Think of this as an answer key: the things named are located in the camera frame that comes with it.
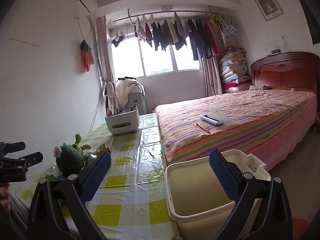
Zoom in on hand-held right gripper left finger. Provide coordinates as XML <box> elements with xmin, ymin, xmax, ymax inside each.
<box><xmin>27</xmin><ymin>151</ymin><xmax>112</xmax><ymax>240</ymax></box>

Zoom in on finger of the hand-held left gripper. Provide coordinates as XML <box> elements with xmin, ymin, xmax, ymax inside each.
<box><xmin>0</xmin><ymin>142</ymin><xmax>26</xmax><ymax>158</ymax></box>
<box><xmin>0</xmin><ymin>151</ymin><xmax>43</xmax><ymax>167</ymax></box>

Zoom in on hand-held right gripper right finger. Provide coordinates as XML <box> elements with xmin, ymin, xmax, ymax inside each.
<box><xmin>209</xmin><ymin>149</ymin><xmax>294</xmax><ymax>240</ymax></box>

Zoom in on cream plastic bin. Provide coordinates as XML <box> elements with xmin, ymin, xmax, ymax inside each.
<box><xmin>164</xmin><ymin>149</ymin><xmax>272</xmax><ymax>240</ymax></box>

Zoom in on green white plush toy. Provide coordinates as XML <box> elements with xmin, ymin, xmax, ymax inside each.
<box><xmin>53</xmin><ymin>134</ymin><xmax>95</xmax><ymax>175</ymax></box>

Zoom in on person's left hand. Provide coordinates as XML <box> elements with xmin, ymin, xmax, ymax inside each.
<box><xmin>0</xmin><ymin>182</ymin><xmax>10</xmax><ymax>214</ymax></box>

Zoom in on yellow snack packet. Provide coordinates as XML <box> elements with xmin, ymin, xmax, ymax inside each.
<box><xmin>94</xmin><ymin>143</ymin><xmax>112</xmax><ymax>155</ymax></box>

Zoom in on pale green wrapper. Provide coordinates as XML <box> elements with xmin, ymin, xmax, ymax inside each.
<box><xmin>45</xmin><ymin>172</ymin><xmax>66</xmax><ymax>182</ymax></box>

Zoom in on yellow checkered tablecloth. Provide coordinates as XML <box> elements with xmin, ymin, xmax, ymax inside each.
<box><xmin>12</xmin><ymin>112</ymin><xmax>180</xmax><ymax>240</ymax></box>

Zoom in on person's grey clothing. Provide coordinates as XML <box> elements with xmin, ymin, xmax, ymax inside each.
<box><xmin>7</xmin><ymin>195</ymin><xmax>33</xmax><ymax>240</ymax></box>

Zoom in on yellow pencil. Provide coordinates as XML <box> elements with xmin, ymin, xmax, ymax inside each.
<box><xmin>196</xmin><ymin>123</ymin><xmax>212</xmax><ymax>134</ymax></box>

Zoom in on blue white pencil case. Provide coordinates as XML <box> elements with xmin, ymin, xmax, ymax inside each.
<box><xmin>200</xmin><ymin>107</ymin><xmax>227</xmax><ymax>126</ymax></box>

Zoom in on white desktop organizer box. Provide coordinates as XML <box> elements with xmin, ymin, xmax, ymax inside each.
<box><xmin>104</xmin><ymin>107</ymin><xmax>140</xmax><ymax>135</ymax></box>

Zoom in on bed with striped sheet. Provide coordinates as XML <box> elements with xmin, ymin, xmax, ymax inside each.
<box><xmin>154</xmin><ymin>89</ymin><xmax>318</xmax><ymax>170</ymax></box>

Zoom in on bunch of pens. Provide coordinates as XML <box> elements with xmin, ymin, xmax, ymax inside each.
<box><xmin>106</xmin><ymin>102</ymin><xmax>138</xmax><ymax>115</ymax></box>

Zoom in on white air cooler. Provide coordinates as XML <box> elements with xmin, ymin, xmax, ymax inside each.
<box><xmin>127</xmin><ymin>85</ymin><xmax>148</xmax><ymax>114</ymax></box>

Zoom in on pale hanging garment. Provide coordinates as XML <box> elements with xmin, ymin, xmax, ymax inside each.
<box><xmin>105</xmin><ymin>81</ymin><xmax>118</xmax><ymax>115</ymax></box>

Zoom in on white dotted cloth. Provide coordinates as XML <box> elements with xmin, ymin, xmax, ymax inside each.
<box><xmin>115</xmin><ymin>79</ymin><xmax>145</xmax><ymax>108</ymax></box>

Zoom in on red round object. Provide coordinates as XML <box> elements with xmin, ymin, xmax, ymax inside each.
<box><xmin>291</xmin><ymin>217</ymin><xmax>313</xmax><ymax>240</ymax></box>

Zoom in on beige curtain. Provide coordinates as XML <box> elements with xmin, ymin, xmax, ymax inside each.
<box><xmin>96</xmin><ymin>16</ymin><xmax>118</xmax><ymax>105</ymax></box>
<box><xmin>200</xmin><ymin>52</ymin><xmax>223</xmax><ymax>97</ymax></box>

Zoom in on stack of folded quilts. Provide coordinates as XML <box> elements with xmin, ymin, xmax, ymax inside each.
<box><xmin>219</xmin><ymin>46</ymin><xmax>252</xmax><ymax>94</ymax></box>

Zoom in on orange grey hanging cloths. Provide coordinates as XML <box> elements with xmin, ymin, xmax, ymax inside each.
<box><xmin>80</xmin><ymin>40</ymin><xmax>97</xmax><ymax>73</ymax></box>

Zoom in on wooden bed headboard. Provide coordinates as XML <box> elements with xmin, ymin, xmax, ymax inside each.
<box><xmin>250</xmin><ymin>52</ymin><xmax>318</xmax><ymax>90</ymax></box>

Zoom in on window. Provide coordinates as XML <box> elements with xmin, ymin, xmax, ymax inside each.
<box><xmin>110</xmin><ymin>37</ymin><xmax>200</xmax><ymax>78</ymax></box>

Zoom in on dark garment on hanger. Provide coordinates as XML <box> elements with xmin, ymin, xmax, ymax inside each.
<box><xmin>111</xmin><ymin>31</ymin><xmax>125</xmax><ymax>47</ymax></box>

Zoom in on floral hanging bag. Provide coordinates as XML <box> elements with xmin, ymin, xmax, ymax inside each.
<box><xmin>220</xmin><ymin>20</ymin><xmax>239</xmax><ymax>39</ymax></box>

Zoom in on row of hanging clothes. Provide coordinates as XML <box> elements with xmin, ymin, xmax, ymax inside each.
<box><xmin>134</xmin><ymin>12</ymin><xmax>220</xmax><ymax>60</ymax></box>

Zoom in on framed picture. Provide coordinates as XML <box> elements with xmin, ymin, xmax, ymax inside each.
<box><xmin>253</xmin><ymin>0</ymin><xmax>283</xmax><ymax>22</ymax></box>

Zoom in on dark hanging cloth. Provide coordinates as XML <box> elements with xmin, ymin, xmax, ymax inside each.
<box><xmin>300</xmin><ymin>0</ymin><xmax>320</xmax><ymax>45</ymax></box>

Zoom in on green wire rack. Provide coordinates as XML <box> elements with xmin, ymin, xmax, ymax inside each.
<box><xmin>107</xmin><ymin>19</ymin><xmax>120</xmax><ymax>34</ymax></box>

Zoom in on metal clothes rail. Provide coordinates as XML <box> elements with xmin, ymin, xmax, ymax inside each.
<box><xmin>107</xmin><ymin>9</ymin><xmax>225</xmax><ymax>30</ymax></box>

